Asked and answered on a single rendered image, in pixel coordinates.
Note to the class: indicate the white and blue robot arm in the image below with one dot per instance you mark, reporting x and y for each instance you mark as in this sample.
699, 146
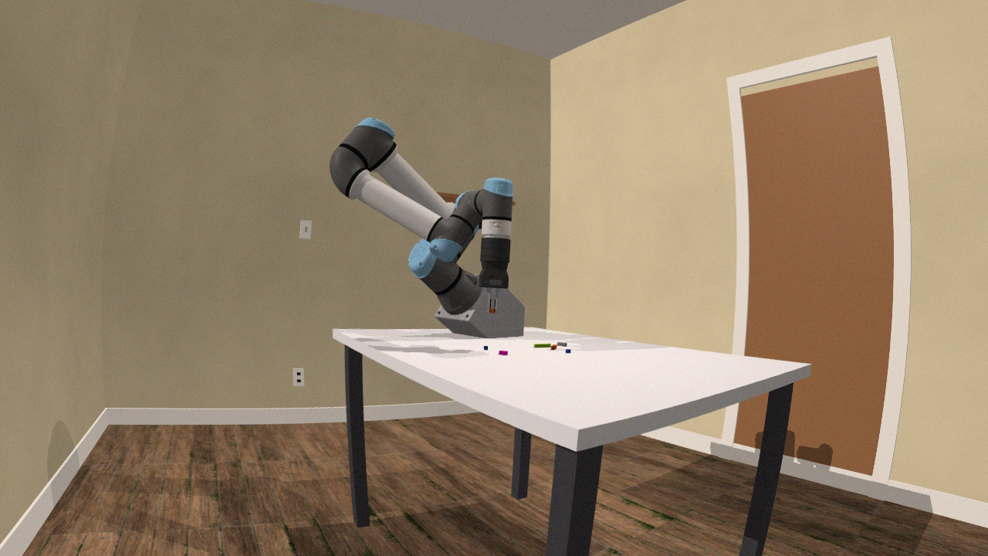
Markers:
448, 228

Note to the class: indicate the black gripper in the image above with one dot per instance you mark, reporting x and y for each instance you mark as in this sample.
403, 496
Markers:
495, 251

